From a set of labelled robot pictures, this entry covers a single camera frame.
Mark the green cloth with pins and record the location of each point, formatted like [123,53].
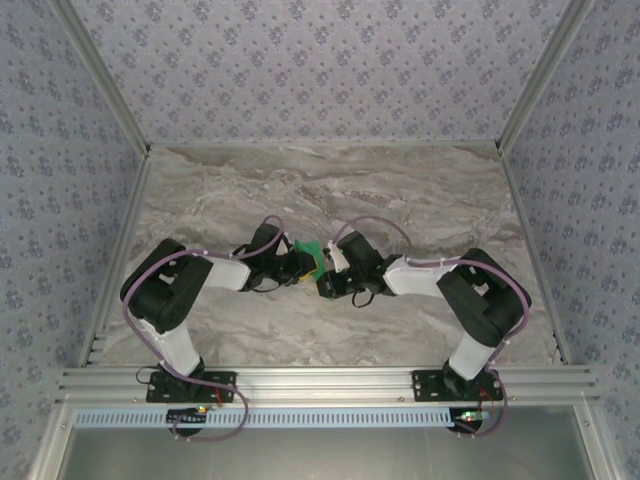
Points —
[306,246]

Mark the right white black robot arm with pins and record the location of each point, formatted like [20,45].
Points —
[415,275]

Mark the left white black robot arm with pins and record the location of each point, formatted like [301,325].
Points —
[227,272]

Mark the aluminium cross beam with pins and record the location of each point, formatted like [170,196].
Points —
[320,382]

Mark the left small circuit board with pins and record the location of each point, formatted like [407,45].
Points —
[187,415]

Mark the small circuit board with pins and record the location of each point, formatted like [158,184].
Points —
[467,416]
[187,415]

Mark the right small circuit board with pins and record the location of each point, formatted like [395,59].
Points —
[467,416]

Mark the right white camera bracket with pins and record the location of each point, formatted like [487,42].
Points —
[337,257]

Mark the aluminium back rail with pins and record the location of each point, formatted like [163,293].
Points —
[320,144]

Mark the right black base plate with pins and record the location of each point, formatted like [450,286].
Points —
[425,387]

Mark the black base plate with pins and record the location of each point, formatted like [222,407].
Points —
[220,387]
[425,387]

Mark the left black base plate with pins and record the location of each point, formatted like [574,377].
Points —
[220,387]

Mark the left aluminium side rail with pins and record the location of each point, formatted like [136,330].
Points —
[126,225]

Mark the aluminium side rail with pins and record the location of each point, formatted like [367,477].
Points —
[525,225]
[126,225]

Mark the right aluminium side rail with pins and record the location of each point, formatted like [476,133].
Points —
[525,225]

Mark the left aluminium corner post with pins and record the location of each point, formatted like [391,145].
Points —
[105,75]

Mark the aluminium corner post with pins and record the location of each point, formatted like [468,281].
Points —
[105,75]
[540,75]

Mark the right aluminium corner post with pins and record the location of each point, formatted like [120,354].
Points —
[540,75]

